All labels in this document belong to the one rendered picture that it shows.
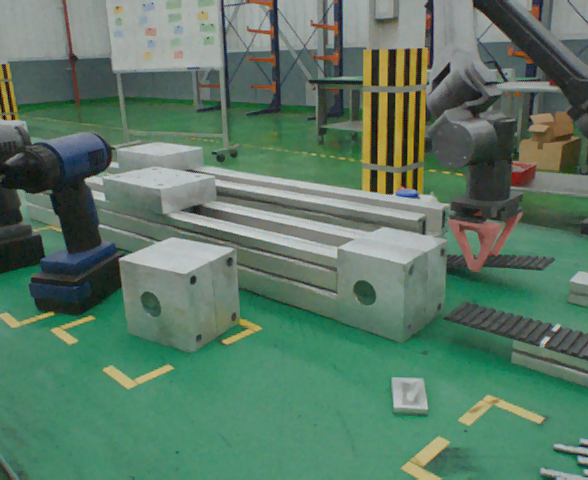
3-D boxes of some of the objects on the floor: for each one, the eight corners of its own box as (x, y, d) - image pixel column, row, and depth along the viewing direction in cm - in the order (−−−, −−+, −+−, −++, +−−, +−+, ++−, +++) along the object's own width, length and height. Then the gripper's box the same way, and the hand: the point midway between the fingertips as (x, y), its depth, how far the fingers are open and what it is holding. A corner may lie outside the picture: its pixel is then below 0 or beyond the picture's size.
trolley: (644, 221, 368) (672, 56, 336) (637, 244, 325) (669, 58, 293) (483, 202, 423) (493, 59, 391) (459, 221, 380) (469, 62, 348)
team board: (110, 157, 672) (88, -23, 611) (138, 150, 715) (119, -19, 653) (219, 163, 609) (205, -38, 548) (242, 155, 652) (232, -32, 590)
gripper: (500, 163, 71) (491, 281, 75) (529, 152, 78) (519, 260, 83) (449, 159, 75) (443, 270, 80) (481, 148, 82) (474, 251, 87)
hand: (482, 259), depth 81 cm, fingers closed on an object, 5 cm apart
